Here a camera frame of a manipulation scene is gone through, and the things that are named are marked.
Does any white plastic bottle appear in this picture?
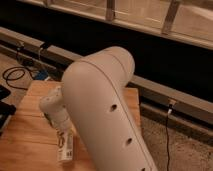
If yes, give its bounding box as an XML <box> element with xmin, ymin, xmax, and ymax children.
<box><xmin>57</xmin><ymin>131</ymin><xmax>73</xmax><ymax>162</ymax></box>

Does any blue object on floor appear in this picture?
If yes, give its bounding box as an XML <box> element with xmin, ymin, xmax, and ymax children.
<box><xmin>34</xmin><ymin>71</ymin><xmax>48</xmax><ymax>80</ymax></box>

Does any black coiled cable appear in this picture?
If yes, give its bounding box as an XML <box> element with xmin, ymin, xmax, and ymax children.
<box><xmin>2</xmin><ymin>65</ymin><xmax>38</xmax><ymax>90</ymax></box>

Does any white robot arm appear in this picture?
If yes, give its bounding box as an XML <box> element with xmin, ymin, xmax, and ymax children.
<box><xmin>39</xmin><ymin>46</ymin><xmax>158</xmax><ymax>171</ymax></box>

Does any black object at left edge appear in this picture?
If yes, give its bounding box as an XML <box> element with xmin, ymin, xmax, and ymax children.
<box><xmin>0</xmin><ymin>84</ymin><xmax>16</xmax><ymax>134</ymax></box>

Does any black floor cable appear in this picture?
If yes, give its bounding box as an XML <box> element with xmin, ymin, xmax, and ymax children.
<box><xmin>164</xmin><ymin>103</ymin><xmax>174</xmax><ymax>171</ymax></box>

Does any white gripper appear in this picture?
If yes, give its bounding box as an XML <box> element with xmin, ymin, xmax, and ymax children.
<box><xmin>46</xmin><ymin>112</ymin><xmax>71</xmax><ymax>132</ymax></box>

